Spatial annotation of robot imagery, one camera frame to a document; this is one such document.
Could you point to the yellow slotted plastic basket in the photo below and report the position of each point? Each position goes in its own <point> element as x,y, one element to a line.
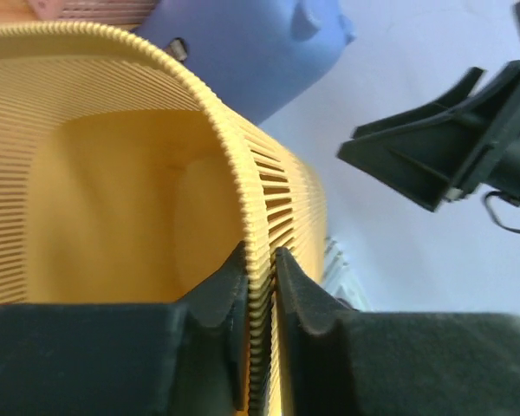
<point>124,178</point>

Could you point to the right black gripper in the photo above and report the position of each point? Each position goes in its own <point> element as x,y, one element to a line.
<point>414,152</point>

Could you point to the pink plastic storage basket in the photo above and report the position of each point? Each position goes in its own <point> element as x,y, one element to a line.
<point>112,12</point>

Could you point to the blue plastic bucket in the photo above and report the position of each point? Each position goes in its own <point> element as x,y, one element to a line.
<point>256,56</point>

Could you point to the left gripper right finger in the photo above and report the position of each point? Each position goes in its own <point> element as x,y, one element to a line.
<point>335,360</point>

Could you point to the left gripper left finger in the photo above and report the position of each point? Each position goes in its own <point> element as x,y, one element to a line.
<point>187,357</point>

